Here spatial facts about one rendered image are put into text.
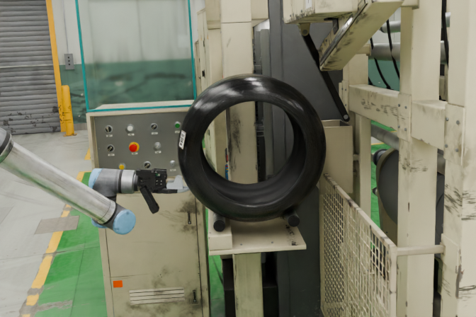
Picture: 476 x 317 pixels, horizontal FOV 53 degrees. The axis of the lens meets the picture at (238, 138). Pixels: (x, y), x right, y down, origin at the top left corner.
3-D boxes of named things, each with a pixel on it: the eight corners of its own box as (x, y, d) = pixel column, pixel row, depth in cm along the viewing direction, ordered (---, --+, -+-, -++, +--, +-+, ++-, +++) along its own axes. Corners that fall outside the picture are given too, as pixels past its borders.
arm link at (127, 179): (120, 196, 181) (125, 188, 190) (133, 197, 181) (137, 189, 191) (121, 173, 179) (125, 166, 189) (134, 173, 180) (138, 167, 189)
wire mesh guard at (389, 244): (320, 308, 231) (318, 167, 218) (324, 308, 231) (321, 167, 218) (388, 468, 143) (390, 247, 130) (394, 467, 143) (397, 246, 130)
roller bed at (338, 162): (310, 182, 230) (309, 121, 224) (341, 180, 230) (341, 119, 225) (319, 194, 210) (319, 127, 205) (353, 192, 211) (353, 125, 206)
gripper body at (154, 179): (166, 173, 181) (134, 171, 180) (165, 195, 183) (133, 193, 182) (168, 168, 189) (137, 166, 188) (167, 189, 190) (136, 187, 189)
